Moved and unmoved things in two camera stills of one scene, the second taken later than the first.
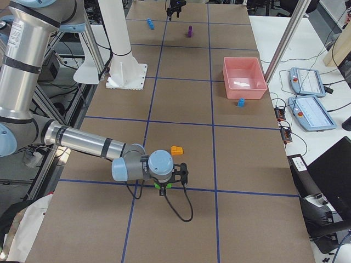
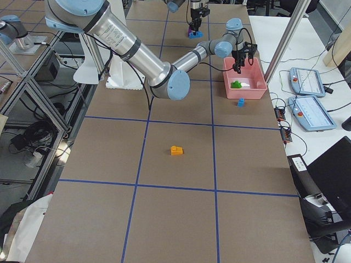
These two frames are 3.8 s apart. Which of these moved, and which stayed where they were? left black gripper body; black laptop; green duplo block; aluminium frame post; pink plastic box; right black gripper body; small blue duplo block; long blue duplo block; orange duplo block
Moved: green duplo block; long blue duplo block; right black gripper body; left black gripper body
Stayed: orange duplo block; pink plastic box; small blue duplo block; aluminium frame post; black laptop
